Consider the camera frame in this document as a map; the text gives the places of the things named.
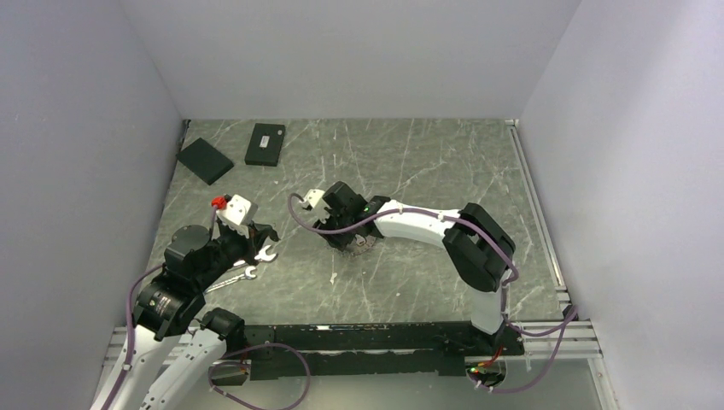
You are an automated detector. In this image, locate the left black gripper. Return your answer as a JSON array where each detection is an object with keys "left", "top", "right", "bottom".
[{"left": 196, "top": 218, "right": 272, "bottom": 290}]

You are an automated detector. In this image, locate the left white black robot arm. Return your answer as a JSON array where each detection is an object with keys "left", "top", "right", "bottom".
[{"left": 91, "top": 223, "right": 279, "bottom": 409}]

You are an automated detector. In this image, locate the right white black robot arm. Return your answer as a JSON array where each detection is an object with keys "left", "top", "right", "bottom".
[{"left": 300, "top": 181, "right": 516, "bottom": 354}]

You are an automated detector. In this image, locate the large chrome combination wrench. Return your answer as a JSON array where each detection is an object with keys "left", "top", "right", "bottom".
[{"left": 233, "top": 245, "right": 277, "bottom": 267}]

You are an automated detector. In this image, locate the small chrome combination wrench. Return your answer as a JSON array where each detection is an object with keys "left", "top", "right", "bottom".
[{"left": 204, "top": 266, "right": 257, "bottom": 294}]

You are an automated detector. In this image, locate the black perforated box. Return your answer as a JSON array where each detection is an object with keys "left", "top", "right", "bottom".
[{"left": 177, "top": 138, "right": 234, "bottom": 185}]

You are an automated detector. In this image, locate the black flat box with label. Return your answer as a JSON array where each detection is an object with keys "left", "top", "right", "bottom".
[{"left": 244, "top": 123, "right": 286, "bottom": 167}]

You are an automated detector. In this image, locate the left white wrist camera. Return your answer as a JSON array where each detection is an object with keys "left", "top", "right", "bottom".
[{"left": 211, "top": 195, "right": 258, "bottom": 237}]

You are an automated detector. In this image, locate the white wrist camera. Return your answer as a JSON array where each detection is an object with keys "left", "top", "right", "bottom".
[
  {"left": 301, "top": 189, "right": 327, "bottom": 211},
  {"left": 211, "top": 195, "right": 258, "bottom": 237}
]

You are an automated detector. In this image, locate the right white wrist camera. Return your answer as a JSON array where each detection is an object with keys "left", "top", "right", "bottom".
[{"left": 301, "top": 189, "right": 327, "bottom": 211}]

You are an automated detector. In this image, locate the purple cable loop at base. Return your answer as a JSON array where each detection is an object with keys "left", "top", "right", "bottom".
[{"left": 207, "top": 342, "right": 312, "bottom": 410}]

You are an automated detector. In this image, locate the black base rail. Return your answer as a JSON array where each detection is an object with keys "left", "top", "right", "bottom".
[{"left": 186, "top": 319, "right": 524, "bottom": 381}]

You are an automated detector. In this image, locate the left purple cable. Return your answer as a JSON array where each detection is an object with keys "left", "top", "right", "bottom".
[{"left": 96, "top": 262, "right": 168, "bottom": 410}]

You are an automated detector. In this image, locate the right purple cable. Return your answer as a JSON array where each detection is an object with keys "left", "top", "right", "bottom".
[{"left": 287, "top": 193, "right": 578, "bottom": 395}]

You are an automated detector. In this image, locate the aluminium frame rail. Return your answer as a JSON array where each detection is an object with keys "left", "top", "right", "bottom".
[{"left": 505, "top": 120, "right": 602, "bottom": 366}]

